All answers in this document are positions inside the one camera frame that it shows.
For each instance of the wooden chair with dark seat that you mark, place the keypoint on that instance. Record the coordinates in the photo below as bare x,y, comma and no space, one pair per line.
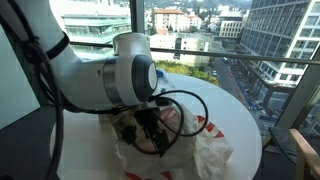
305,156

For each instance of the white red plastic shopping bag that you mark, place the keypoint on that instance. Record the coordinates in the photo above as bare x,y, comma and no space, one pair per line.
206,150

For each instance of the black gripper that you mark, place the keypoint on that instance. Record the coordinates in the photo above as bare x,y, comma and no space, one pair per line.
148,118

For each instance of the blue soft object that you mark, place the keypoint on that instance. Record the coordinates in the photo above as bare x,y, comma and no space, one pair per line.
161,73

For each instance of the wrist camera with tan mount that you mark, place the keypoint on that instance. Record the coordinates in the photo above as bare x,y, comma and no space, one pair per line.
128,134

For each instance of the grey horizontal window railing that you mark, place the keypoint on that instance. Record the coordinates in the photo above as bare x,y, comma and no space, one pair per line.
233,55

